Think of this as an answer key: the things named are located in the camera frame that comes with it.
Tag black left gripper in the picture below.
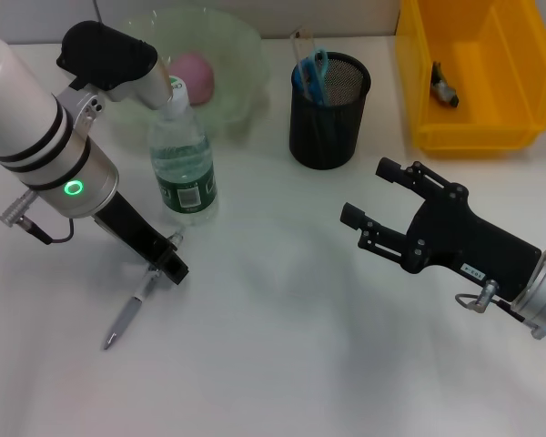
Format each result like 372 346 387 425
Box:
93 191 192 287

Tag black mesh pen holder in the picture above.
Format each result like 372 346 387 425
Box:
288 51 373 172

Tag green glass fruit bowl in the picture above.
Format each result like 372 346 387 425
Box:
104 8 272 143

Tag gripper cable with plugs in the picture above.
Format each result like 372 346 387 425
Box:
0 189 76 247
454 279 546 340

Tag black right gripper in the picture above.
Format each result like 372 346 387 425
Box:
339 158 542 302

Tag pink toy peach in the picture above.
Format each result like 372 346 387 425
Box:
168 52 217 107

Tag clear plastic ruler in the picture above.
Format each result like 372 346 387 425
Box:
289 26 322 99

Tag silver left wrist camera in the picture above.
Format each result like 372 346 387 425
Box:
56 20 174 110

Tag blue scissors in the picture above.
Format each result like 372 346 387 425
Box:
299 46 331 107

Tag silver ballpoint pen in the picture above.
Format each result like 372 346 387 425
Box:
101 230 186 352

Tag left gripper cable with plugs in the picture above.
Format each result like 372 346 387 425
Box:
0 189 76 247

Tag right gripper cable with plugs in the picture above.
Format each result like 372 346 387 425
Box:
454 279 546 340

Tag clear green-label water bottle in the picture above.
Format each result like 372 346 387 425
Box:
147 76 220 227

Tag yellow plastic bin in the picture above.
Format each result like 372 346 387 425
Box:
394 0 546 160

